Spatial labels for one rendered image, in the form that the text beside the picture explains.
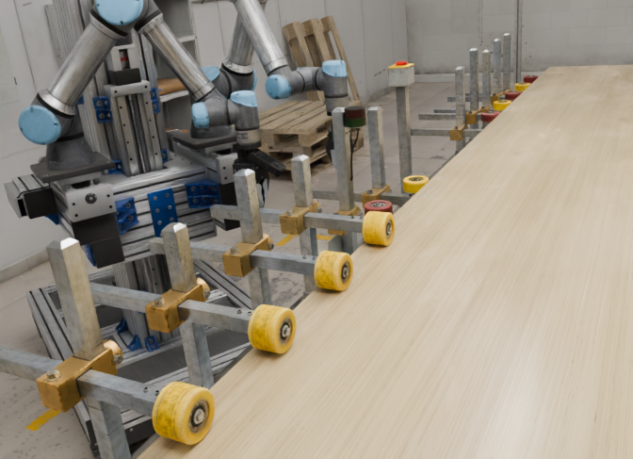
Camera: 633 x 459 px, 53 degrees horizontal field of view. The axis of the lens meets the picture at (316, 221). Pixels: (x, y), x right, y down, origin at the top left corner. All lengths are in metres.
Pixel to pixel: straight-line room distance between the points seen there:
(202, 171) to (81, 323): 1.27
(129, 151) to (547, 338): 1.58
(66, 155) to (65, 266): 1.12
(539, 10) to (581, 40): 0.69
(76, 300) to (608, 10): 8.66
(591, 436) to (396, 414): 0.27
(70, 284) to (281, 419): 0.39
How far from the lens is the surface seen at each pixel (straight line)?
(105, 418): 1.17
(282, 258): 1.37
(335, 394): 1.03
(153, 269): 2.42
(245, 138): 1.92
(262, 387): 1.07
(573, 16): 9.34
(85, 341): 1.10
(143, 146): 2.35
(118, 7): 1.88
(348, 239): 1.92
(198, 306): 1.22
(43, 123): 1.98
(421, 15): 9.80
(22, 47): 4.34
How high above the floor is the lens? 1.50
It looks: 20 degrees down
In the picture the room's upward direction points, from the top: 6 degrees counter-clockwise
